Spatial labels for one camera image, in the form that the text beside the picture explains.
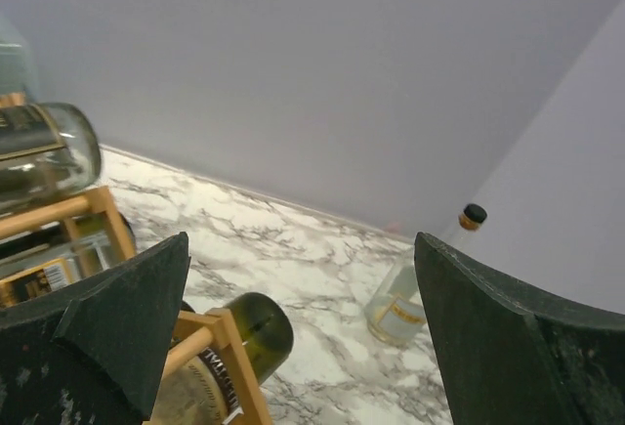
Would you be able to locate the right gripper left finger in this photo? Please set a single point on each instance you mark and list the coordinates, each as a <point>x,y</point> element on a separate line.
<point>94,352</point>

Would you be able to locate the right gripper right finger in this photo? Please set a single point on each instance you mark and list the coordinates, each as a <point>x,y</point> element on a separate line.
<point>512,353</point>

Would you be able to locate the green bottle silver capsule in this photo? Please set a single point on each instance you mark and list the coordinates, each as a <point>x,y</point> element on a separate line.
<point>218,361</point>

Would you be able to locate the clear square liquor bottle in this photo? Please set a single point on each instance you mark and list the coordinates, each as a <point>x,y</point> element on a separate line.
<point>44,271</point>

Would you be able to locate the clear bottle black cap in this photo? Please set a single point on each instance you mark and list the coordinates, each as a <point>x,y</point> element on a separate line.
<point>395,313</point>

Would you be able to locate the tall clear glass bottle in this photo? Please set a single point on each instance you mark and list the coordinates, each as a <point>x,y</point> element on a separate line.
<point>48,151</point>

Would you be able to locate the dark green wine bottle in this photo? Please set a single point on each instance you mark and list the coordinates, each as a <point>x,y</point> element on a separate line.
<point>129,230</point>

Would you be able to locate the wooden wine rack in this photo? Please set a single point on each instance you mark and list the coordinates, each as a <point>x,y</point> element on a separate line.
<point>66,219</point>

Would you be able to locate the translucent green storage box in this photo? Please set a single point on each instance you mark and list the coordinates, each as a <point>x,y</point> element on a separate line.
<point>18,70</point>

